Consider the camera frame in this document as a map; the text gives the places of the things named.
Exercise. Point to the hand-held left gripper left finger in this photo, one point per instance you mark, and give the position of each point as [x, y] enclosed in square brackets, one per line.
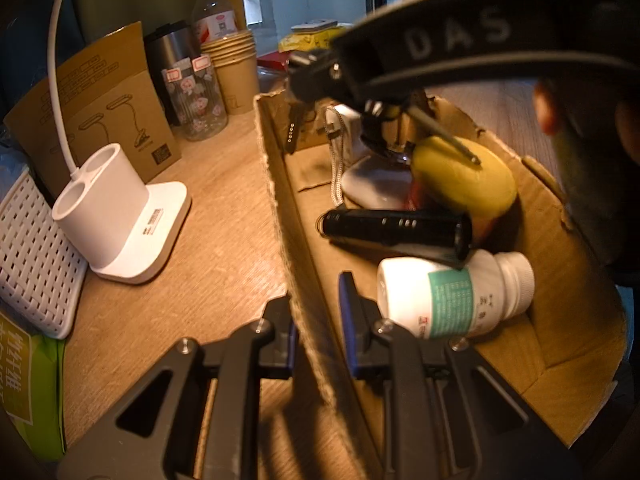
[280, 350]

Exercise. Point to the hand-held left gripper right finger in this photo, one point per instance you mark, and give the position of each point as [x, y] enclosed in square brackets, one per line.
[346, 320]

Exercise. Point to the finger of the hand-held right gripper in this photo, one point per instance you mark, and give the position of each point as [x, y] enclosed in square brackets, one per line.
[385, 127]
[325, 80]

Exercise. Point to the white charger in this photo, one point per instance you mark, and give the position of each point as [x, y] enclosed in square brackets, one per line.
[347, 130]

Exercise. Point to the white earbuds case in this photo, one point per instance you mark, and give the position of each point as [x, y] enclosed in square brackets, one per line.
[370, 185]

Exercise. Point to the white pill bottle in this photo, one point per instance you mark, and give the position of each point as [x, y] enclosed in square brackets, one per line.
[415, 285]

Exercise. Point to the red jar with yellow lid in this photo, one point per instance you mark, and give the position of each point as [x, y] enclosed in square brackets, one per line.
[465, 180]

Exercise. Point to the black flashlight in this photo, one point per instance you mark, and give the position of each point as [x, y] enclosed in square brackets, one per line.
[390, 225]

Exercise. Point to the cardboard box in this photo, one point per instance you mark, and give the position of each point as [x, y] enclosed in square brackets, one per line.
[560, 320]

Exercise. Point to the person's right hand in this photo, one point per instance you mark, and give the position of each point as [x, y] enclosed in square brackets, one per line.
[546, 107]

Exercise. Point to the yellow packet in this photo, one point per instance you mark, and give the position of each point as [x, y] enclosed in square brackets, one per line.
[305, 40]

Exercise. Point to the red book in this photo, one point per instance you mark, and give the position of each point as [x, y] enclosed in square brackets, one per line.
[272, 64]

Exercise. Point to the small white device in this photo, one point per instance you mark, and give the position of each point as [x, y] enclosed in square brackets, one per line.
[315, 23]

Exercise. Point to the stack of brown paper cups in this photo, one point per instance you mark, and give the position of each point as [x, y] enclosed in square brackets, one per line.
[237, 80]

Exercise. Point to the floral glass jar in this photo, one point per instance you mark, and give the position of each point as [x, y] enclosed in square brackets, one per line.
[195, 105]

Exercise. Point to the clear water bottle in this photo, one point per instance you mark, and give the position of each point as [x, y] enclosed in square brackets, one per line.
[212, 10]

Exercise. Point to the steel thermos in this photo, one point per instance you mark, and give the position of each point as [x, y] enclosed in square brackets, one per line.
[170, 45]

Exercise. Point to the white desk lamp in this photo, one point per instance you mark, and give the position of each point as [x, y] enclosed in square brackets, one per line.
[130, 225]

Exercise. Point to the brown lamp packaging box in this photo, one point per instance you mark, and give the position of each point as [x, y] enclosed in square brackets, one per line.
[115, 90]

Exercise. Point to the green packet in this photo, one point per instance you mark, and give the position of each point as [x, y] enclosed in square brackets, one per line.
[30, 400]

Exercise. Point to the white plastic basket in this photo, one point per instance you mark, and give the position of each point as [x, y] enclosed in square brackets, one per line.
[35, 260]

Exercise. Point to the dark blue curtain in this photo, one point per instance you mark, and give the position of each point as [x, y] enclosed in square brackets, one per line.
[30, 35]

